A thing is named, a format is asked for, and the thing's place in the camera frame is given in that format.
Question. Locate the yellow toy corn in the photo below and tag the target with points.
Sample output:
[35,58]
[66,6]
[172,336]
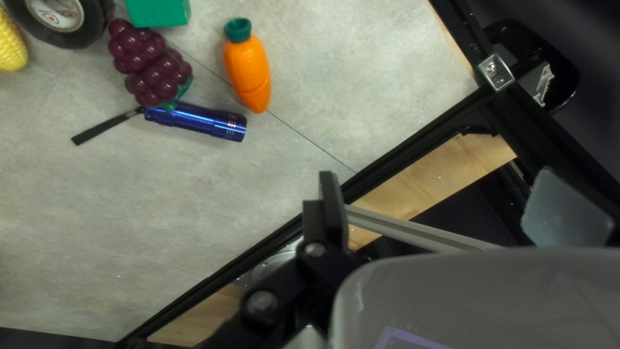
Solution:
[9,43]

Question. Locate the orange toy carrot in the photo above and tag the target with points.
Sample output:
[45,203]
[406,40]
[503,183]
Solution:
[247,68]

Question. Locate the black frame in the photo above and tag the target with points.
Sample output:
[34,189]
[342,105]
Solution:
[411,148]

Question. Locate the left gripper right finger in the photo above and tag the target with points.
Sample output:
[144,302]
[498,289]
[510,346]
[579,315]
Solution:
[566,218]

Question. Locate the black tape roll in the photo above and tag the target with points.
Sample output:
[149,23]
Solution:
[92,24]

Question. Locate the blue metal flashlight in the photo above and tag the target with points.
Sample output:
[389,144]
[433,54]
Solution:
[193,119]

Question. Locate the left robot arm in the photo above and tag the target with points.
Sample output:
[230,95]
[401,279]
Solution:
[278,257]

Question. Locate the purple toy grapes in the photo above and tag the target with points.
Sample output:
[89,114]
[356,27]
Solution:
[150,72]

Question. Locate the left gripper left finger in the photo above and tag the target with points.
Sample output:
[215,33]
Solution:
[324,228]

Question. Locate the green toy block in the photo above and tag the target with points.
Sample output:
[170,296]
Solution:
[155,12]

